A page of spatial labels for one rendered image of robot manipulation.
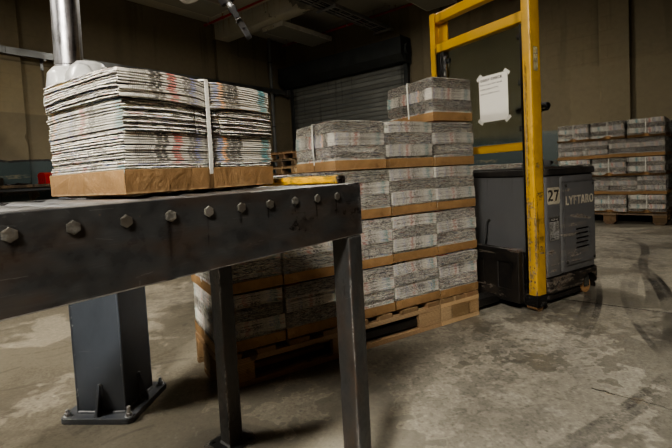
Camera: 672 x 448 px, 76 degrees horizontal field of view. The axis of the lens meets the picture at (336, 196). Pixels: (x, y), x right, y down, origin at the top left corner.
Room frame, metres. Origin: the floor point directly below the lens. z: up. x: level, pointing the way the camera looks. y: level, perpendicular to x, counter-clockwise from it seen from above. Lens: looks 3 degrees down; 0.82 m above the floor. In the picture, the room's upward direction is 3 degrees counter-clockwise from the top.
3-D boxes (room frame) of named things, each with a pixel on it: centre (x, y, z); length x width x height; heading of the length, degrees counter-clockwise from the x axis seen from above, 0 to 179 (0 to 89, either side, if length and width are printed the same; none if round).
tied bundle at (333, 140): (2.13, -0.03, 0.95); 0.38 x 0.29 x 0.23; 32
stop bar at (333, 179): (1.16, 0.15, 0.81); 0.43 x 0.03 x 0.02; 51
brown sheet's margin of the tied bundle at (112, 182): (0.89, 0.44, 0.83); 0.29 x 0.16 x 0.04; 56
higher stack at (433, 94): (2.44, -0.54, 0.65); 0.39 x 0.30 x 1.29; 31
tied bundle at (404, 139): (2.28, -0.28, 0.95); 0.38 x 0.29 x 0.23; 32
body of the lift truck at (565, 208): (2.85, -1.23, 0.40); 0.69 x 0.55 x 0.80; 31
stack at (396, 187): (2.06, 0.08, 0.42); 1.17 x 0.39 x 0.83; 121
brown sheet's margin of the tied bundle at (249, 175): (1.07, 0.31, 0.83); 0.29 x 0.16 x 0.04; 56
